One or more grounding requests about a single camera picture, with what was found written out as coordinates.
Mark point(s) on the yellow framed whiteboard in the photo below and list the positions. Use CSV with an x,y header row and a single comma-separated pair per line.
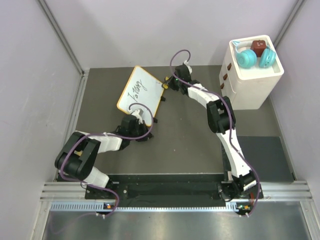
x,y
142,91

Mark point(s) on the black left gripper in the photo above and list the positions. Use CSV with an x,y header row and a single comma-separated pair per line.
x,y
142,126

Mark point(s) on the white drawer cabinet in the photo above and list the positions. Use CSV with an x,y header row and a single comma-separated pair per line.
x,y
248,88

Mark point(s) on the teal headphones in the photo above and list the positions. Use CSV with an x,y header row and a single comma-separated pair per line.
x,y
246,58

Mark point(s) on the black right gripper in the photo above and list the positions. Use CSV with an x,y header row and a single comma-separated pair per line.
x,y
171,85

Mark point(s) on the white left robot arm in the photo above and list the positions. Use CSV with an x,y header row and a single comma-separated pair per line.
x,y
78,155

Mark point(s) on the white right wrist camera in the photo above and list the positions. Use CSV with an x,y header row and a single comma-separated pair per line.
x,y
186,63

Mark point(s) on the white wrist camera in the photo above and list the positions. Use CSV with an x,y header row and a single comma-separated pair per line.
x,y
186,63
138,113

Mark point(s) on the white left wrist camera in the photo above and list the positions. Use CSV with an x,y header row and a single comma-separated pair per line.
x,y
138,113

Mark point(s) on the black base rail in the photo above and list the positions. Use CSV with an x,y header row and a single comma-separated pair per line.
x,y
175,190

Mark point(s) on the slotted grey cable duct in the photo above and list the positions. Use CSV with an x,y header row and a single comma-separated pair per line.
x,y
76,206

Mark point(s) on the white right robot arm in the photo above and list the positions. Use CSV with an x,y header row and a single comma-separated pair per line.
x,y
221,121

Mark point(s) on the dark grey mat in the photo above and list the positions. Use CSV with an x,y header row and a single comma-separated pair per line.
x,y
267,156

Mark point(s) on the brown cube toy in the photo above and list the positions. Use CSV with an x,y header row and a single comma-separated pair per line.
x,y
258,46

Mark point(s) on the yellow bone-shaped eraser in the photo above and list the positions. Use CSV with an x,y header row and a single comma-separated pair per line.
x,y
165,83

